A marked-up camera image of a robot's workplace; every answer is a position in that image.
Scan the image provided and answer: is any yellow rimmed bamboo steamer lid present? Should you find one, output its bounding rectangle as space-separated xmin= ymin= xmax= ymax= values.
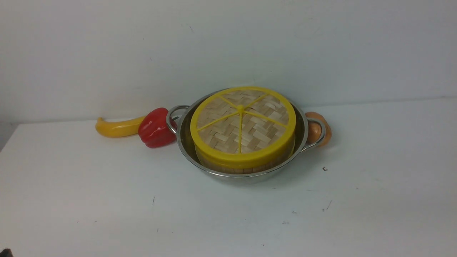
xmin=190 ymin=86 xmax=297 ymax=162

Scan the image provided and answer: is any yellow rimmed bamboo steamer basket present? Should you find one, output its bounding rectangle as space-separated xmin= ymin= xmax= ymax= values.
xmin=196 ymin=141 xmax=295 ymax=175

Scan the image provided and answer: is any stainless steel pot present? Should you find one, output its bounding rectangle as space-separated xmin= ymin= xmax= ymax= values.
xmin=166 ymin=88 xmax=326 ymax=185

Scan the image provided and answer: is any red bell pepper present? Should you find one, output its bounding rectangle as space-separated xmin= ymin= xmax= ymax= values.
xmin=138 ymin=107 xmax=176 ymax=148

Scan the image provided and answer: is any yellow banana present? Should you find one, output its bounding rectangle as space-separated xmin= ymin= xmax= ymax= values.
xmin=95 ymin=116 xmax=145 ymax=138

